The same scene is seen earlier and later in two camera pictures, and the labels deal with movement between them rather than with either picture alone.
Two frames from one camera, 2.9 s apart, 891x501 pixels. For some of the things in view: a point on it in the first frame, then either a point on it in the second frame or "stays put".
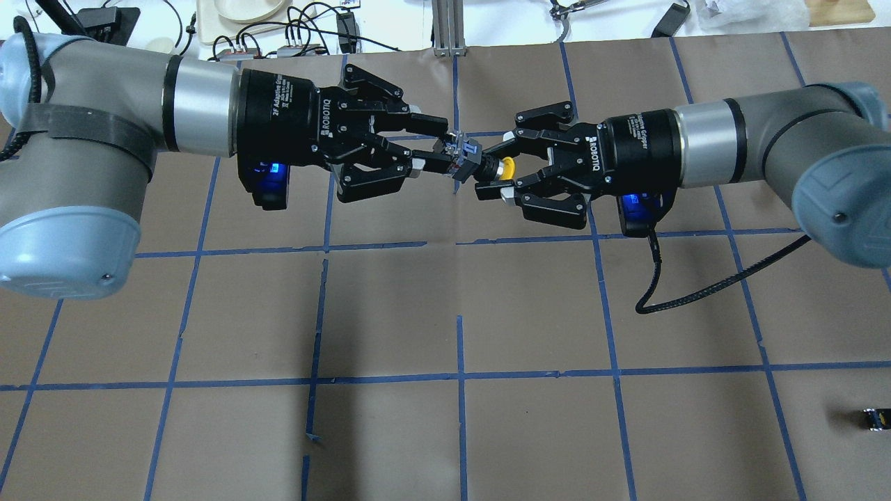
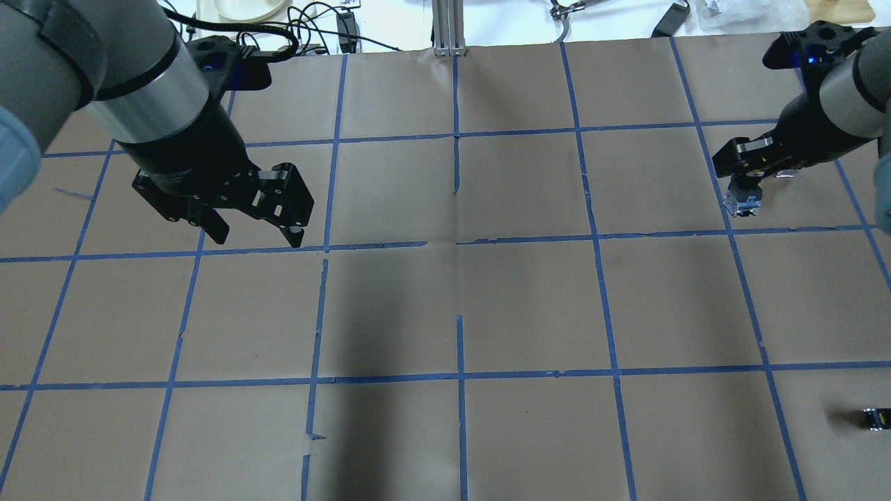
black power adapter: (348, 32) stays put
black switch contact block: (877, 419) stays put
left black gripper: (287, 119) to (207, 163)
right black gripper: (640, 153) to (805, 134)
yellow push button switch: (469, 162) to (744, 196)
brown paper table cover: (443, 346) stays put
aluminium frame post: (449, 38) stays put
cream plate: (249, 11) stays put
